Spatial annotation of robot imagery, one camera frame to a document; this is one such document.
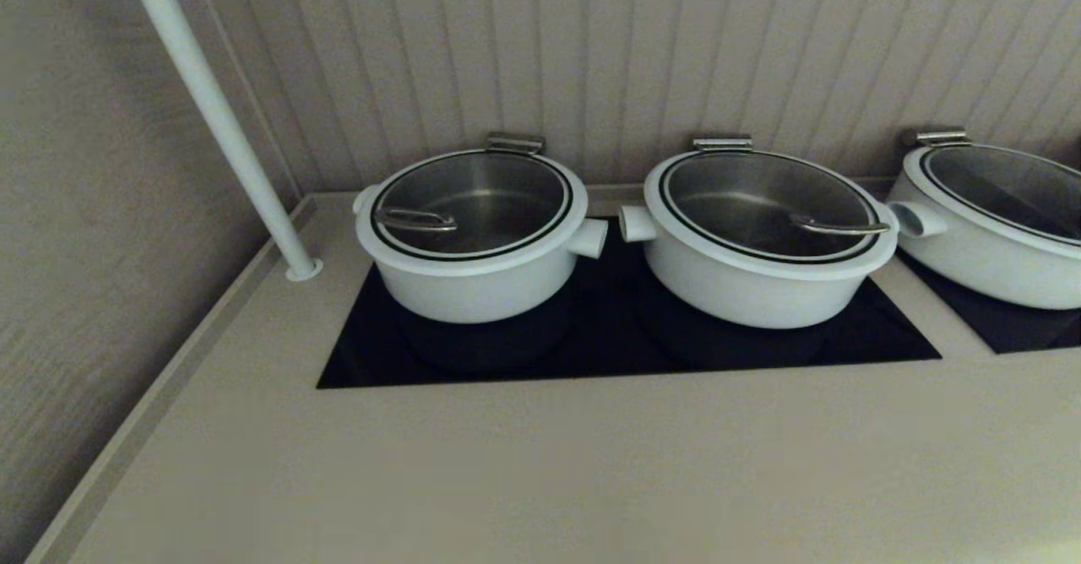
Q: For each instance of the white round cooking pot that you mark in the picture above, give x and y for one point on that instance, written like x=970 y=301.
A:
x=743 y=302
x=996 y=277
x=473 y=294

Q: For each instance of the wide black glass cooktop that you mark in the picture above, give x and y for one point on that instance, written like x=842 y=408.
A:
x=591 y=353

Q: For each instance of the white support pole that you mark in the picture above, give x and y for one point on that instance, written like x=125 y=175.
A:
x=215 y=108

